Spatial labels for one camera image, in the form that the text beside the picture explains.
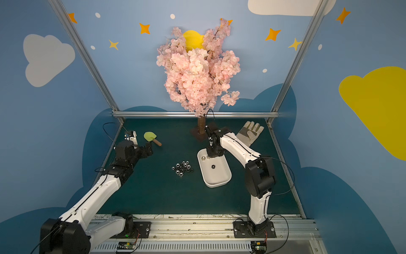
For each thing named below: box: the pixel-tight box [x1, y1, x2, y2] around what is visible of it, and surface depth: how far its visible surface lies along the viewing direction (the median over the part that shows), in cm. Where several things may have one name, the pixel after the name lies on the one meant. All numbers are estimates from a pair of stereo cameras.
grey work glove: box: [236, 120, 265, 148], surface depth 120 cm
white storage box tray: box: [197, 148, 233, 188], surface depth 97 cm
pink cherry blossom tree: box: [156, 19, 242, 142], surface depth 72 cm
